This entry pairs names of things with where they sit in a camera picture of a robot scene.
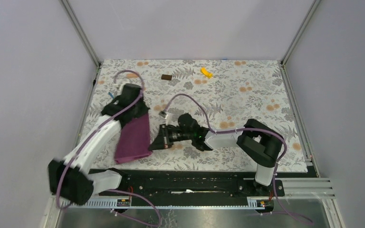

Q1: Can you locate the purple cloth napkin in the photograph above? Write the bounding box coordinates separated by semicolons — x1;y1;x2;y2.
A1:
114;114;152;164

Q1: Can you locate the right aluminium frame post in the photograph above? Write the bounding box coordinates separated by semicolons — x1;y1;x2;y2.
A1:
280;0;322;66

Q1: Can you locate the yellow toy piece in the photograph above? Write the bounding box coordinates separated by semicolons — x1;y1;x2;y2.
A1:
200;67;213;79

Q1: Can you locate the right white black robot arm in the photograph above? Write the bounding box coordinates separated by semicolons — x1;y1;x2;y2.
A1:
148;114;287;196

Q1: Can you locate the floral patterned table mat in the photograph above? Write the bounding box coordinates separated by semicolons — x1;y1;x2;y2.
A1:
80;59;307;173

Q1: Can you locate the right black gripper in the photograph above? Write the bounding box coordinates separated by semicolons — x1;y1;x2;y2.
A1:
148;124;193;152

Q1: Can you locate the orange toy block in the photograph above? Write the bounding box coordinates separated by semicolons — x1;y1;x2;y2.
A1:
126;73;138;78

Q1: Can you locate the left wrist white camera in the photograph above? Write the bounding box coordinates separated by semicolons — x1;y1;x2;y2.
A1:
113;82;126;94

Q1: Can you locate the white slotted cable duct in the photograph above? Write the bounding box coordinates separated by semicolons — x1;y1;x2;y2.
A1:
85;197;267;210

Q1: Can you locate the aluminium frame post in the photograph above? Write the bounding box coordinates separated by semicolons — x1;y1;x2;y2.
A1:
280;0;322;66
59;0;103;67

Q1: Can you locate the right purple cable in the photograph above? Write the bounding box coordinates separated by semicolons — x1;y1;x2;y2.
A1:
162;93;314;226

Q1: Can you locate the brown toy block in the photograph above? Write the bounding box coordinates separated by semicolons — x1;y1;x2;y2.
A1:
161;74;173;81

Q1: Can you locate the left aluminium frame post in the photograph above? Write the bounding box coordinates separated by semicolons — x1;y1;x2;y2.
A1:
59;0;103;67

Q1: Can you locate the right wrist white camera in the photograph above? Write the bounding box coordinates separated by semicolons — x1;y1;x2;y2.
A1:
159;110;171;122

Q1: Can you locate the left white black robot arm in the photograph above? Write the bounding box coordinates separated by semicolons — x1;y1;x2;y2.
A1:
48;83;152;205

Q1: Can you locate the wrist white camera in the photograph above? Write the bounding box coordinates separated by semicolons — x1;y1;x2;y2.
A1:
113;82;126;94
159;110;171;122

